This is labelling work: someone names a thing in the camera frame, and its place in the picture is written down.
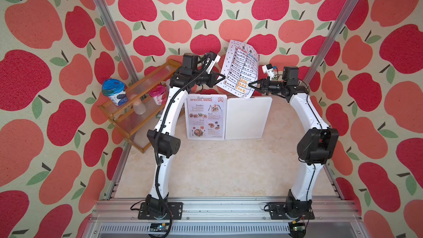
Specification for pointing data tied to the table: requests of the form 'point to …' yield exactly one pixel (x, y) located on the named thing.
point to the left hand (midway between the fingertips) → (226, 79)
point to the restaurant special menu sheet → (206, 115)
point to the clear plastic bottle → (139, 107)
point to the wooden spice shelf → (136, 118)
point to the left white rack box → (206, 117)
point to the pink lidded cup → (157, 92)
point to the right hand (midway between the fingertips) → (249, 88)
